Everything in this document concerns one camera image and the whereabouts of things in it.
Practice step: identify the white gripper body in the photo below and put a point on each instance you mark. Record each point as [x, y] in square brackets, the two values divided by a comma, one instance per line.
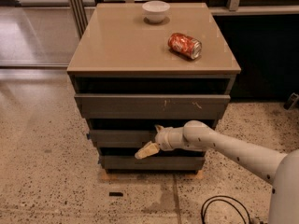
[163, 139]

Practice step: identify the grey drawer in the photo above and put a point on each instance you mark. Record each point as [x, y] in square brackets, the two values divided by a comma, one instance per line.
[152, 163]
[151, 106]
[122, 138]

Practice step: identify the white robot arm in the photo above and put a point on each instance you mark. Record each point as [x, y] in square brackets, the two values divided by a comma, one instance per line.
[280, 170]

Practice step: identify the grey bottom drawer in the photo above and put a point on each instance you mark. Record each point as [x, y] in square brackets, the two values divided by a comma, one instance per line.
[152, 163]

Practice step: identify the grey drawer cabinet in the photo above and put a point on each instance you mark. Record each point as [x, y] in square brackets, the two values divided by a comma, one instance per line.
[121, 52]

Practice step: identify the grey top drawer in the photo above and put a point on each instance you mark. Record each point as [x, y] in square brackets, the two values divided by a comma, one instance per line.
[151, 106]

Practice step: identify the red soda can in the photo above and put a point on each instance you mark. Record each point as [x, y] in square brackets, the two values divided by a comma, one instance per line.
[185, 45]

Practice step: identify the white ceramic bowl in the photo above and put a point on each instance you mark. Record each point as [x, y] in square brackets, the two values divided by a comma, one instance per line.
[155, 11]

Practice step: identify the dark object on floor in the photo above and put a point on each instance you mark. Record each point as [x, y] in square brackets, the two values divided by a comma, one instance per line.
[292, 101]

